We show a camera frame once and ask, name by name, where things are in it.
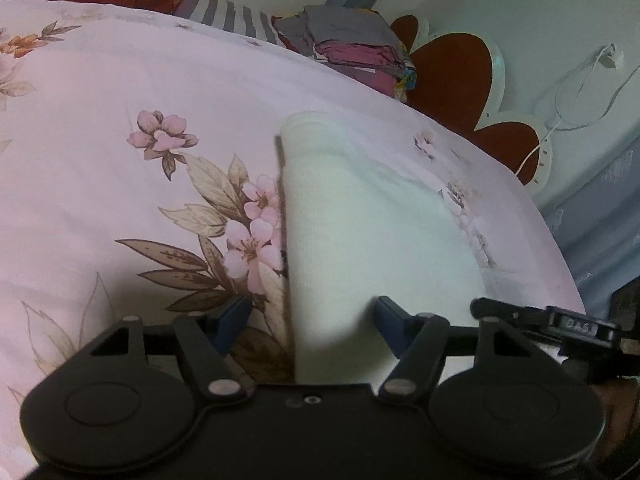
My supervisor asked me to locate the pale blue patterned cloth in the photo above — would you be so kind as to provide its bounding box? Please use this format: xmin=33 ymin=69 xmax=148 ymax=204
xmin=542 ymin=136 xmax=640 ymax=311

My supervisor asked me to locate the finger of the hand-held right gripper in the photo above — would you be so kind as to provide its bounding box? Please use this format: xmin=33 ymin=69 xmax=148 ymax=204
xmin=469 ymin=297 xmax=552 ymax=332

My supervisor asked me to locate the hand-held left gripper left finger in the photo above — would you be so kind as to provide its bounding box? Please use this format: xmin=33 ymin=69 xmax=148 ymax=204
xmin=89 ymin=294 xmax=257 ymax=403

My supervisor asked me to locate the white cable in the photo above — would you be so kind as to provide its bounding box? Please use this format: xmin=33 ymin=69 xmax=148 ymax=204
xmin=517 ymin=45 xmax=640 ymax=179

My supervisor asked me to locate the white wall plug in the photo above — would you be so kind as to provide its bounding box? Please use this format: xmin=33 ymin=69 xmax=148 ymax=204
xmin=598 ymin=44 xmax=626 ymax=69

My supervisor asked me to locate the person's right forearm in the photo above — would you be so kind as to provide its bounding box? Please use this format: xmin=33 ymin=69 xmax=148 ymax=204
xmin=598 ymin=376 xmax=640 ymax=466

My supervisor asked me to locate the pile of folded clothes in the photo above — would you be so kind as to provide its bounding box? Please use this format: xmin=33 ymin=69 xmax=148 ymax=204
xmin=272 ymin=4 xmax=418 ymax=103

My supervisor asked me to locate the grey striped cloth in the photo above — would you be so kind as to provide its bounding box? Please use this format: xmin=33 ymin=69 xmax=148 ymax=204
xmin=173 ymin=0 xmax=284 ymax=47

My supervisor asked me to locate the red and white headboard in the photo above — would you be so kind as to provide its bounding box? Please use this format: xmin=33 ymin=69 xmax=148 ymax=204
xmin=389 ymin=14 xmax=554 ymax=192

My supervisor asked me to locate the white cloth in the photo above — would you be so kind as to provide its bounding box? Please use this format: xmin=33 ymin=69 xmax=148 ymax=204
xmin=276 ymin=110 xmax=489 ymax=386

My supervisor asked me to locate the pink floral bedsheet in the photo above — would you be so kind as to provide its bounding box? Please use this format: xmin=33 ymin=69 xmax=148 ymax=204
xmin=0 ymin=0 xmax=587 ymax=479

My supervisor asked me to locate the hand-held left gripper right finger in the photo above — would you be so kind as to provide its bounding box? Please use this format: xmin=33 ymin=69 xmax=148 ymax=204
xmin=375 ymin=296 xmax=527 ymax=407

